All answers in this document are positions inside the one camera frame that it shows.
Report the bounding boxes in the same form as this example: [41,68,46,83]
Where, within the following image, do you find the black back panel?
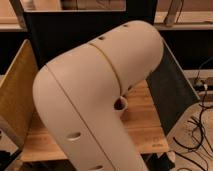
[24,0,158,67]

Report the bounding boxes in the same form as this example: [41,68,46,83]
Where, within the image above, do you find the power strip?
[193,78,213,91]

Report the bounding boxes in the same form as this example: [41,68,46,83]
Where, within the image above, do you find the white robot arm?
[33,20,163,171]

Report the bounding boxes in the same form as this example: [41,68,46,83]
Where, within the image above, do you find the white paper cup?
[114,97,128,117]

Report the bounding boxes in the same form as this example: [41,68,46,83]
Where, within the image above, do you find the wooden left side panel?
[0,39,38,148]

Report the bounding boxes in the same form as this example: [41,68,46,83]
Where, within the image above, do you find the dark right side panel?
[146,42,200,136]

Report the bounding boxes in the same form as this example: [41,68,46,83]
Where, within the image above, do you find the black floor cables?
[172,55,213,171]

